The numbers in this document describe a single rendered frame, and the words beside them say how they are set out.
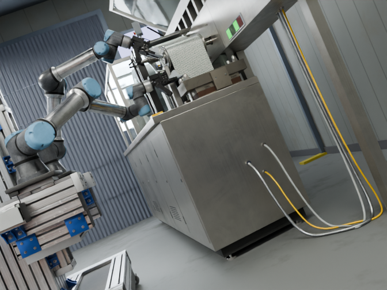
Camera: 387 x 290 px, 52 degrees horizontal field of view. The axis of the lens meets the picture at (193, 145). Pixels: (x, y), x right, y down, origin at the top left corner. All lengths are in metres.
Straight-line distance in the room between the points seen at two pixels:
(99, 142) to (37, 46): 1.54
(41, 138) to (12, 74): 4.06
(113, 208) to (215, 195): 3.48
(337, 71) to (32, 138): 1.40
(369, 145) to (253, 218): 0.73
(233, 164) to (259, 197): 0.24
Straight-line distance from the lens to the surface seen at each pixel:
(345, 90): 1.98
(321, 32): 2.00
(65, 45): 5.86
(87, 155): 5.57
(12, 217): 1.86
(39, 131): 1.86
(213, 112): 2.23
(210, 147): 2.20
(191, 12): 2.93
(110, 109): 2.38
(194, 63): 2.54
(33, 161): 1.97
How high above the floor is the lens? 0.68
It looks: level
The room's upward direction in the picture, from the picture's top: 23 degrees counter-clockwise
